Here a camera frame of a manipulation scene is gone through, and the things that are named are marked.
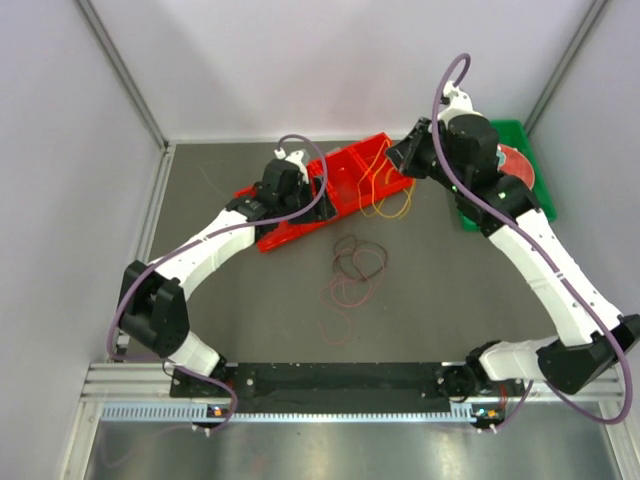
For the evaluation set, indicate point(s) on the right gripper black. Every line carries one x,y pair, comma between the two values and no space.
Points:
405,153

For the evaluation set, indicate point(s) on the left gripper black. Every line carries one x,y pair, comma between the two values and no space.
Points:
321,211

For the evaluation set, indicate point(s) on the red four-compartment bin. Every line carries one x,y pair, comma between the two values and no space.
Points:
360,179

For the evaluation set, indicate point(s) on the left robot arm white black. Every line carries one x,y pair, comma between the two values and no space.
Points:
153,301

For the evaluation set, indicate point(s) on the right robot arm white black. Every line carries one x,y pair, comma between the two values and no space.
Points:
579,352

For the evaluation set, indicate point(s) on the red blue patterned plate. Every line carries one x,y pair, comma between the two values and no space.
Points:
512,162

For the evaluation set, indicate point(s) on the green plastic tray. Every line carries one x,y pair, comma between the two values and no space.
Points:
494,160

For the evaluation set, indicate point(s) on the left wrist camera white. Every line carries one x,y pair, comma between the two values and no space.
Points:
300,158

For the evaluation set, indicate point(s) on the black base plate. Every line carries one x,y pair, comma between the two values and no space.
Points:
341,388

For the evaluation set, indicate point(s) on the aluminium frame rail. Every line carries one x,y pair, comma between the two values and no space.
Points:
150,381

